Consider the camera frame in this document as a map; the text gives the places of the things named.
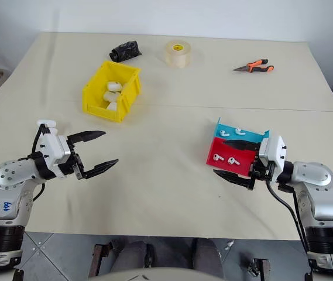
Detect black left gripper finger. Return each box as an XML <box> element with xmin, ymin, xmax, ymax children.
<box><xmin>82</xmin><ymin>159</ymin><xmax>119</xmax><ymax>180</ymax></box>
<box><xmin>66</xmin><ymin>130</ymin><xmax>107</xmax><ymax>148</ymax></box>

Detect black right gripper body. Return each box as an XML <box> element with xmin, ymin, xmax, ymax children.
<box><xmin>249</xmin><ymin>155</ymin><xmax>276</xmax><ymax>183</ymax></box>

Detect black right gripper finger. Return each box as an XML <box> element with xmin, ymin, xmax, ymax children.
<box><xmin>212</xmin><ymin>169</ymin><xmax>256</xmax><ymax>191</ymax></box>
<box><xmin>222</xmin><ymin>139</ymin><xmax>261</xmax><ymax>152</ymax></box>

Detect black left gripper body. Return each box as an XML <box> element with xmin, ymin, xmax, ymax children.
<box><xmin>56</xmin><ymin>136</ymin><xmax>87</xmax><ymax>181</ymax></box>

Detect yellow plastic bin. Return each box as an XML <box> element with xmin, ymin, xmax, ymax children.
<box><xmin>81</xmin><ymin>60</ymin><xmax>142</xmax><ymax>124</ymax></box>

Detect blue plastic tray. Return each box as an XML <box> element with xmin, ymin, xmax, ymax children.
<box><xmin>214</xmin><ymin>116</ymin><xmax>271</xmax><ymax>146</ymax></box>

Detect red plastic tray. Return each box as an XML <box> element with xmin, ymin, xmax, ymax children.
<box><xmin>205</xmin><ymin>136</ymin><xmax>261</xmax><ymax>178</ymax></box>

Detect black plastic bag roll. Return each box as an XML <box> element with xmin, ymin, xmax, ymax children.
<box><xmin>109</xmin><ymin>40</ymin><xmax>143</xmax><ymax>63</ymax></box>

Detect translucent tape roll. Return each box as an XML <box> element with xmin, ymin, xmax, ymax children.
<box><xmin>164</xmin><ymin>40</ymin><xmax>192</xmax><ymax>68</ymax></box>

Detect beige rounded robot torso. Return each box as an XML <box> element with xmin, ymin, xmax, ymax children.
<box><xmin>95</xmin><ymin>265</ymin><xmax>239</xmax><ymax>281</ymax></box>

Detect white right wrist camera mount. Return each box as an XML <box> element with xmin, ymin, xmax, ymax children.
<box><xmin>258</xmin><ymin>135</ymin><xmax>287</xmax><ymax>180</ymax></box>

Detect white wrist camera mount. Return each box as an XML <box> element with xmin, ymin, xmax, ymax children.
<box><xmin>258</xmin><ymin>135</ymin><xmax>287</xmax><ymax>180</ymax></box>
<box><xmin>34</xmin><ymin>128</ymin><xmax>73</xmax><ymax>179</ymax></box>

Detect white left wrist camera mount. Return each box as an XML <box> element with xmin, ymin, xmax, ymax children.
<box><xmin>34</xmin><ymin>128</ymin><xmax>73</xmax><ymax>179</ymax></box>

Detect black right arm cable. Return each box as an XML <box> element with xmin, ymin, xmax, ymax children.
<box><xmin>265</xmin><ymin>179</ymin><xmax>312</xmax><ymax>257</ymax></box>

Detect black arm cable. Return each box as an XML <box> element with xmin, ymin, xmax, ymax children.
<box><xmin>25</xmin><ymin>124</ymin><xmax>50</xmax><ymax>203</ymax></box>
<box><xmin>265</xmin><ymin>179</ymin><xmax>312</xmax><ymax>257</ymax></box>

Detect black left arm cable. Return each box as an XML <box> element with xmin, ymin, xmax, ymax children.
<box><xmin>25</xmin><ymin>124</ymin><xmax>50</xmax><ymax>203</ymax></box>

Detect orange black handled pliers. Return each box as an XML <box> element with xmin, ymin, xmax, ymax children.
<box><xmin>232</xmin><ymin>59</ymin><xmax>274</xmax><ymax>74</ymax></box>

